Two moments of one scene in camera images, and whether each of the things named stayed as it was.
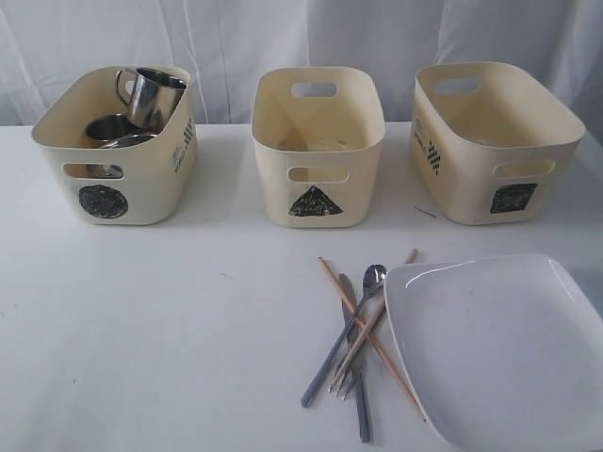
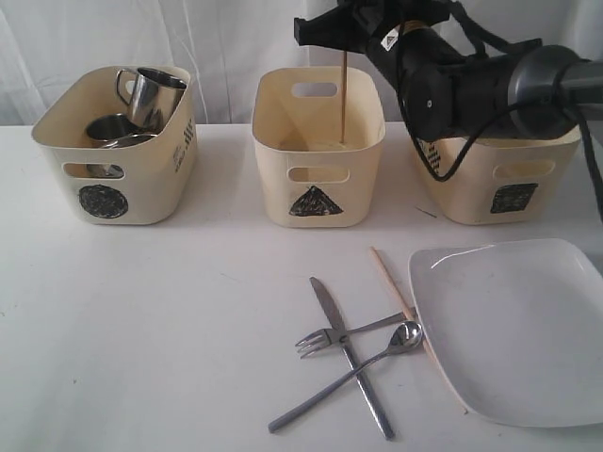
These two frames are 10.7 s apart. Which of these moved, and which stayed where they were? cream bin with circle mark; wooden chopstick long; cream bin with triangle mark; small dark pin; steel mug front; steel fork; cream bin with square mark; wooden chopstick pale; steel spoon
Moved: wooden chopstick long; wooden chopstick pale; steel fork; steel spoon
Stayed: cream bin with circle mark; small dark pin; steel mug front; cream bin with square mark; cream bin with triangle mark
